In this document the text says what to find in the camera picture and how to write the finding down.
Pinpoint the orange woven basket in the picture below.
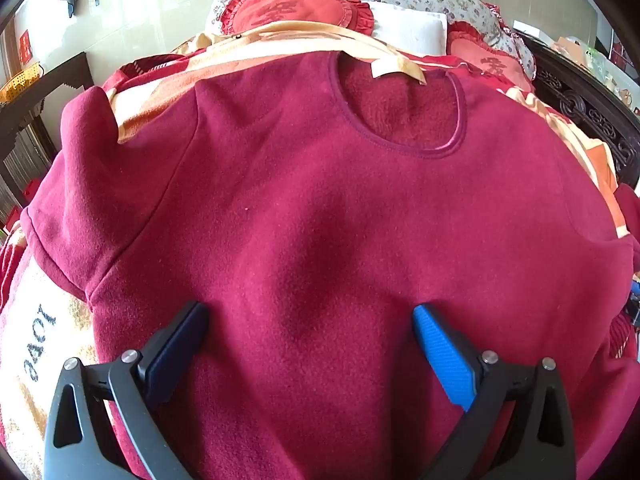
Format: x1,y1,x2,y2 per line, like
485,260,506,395
0,62,42,106

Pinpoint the dark carved wooden headboard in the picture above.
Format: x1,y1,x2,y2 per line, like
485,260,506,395
512,27,640,196

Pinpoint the red gift box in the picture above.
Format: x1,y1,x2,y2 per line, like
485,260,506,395
20,177,51,207

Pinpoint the dark wooden side table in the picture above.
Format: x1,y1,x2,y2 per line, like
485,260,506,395
0,52,96,211

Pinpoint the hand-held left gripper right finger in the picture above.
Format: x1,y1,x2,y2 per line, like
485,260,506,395
411,302,578,480

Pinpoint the white pillow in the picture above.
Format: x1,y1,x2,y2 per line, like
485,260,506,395
369,2,448,56

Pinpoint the orange cream red blanket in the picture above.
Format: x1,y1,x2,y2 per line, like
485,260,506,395
0,20,636,480

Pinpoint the maroon fleece sweater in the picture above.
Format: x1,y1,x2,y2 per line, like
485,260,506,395
20,50,640,480

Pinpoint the red heart-shaped frilled pillow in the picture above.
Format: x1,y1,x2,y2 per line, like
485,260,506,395
220,0,376,37
446,21,536,92

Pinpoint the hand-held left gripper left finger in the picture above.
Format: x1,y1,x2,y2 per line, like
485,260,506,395
44,301,211,480

